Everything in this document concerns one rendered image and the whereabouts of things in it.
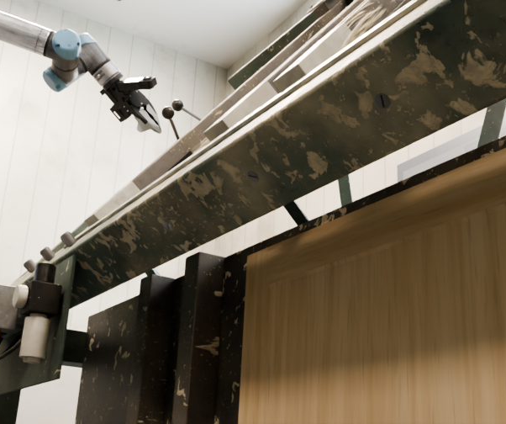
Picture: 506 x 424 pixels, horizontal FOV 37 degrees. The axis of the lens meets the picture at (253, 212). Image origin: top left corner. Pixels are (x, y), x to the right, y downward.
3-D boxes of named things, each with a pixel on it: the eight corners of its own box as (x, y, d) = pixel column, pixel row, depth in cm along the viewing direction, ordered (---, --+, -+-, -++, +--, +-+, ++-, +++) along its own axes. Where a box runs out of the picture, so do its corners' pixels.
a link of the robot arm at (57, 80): (40, 60, 208) (70, 39, 213) (39, 80, 219) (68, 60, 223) (60, 81, 208) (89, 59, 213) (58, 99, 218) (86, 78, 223)
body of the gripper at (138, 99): (134, 115, 231) (108, 85, 229) (150, 100, 226) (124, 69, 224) (121, 124, 225) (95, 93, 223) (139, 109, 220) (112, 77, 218)
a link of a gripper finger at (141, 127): (150, 140, 228) (131, 117, 227) (163, 130, 225) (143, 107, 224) (146, 145, 226) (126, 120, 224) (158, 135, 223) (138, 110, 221)
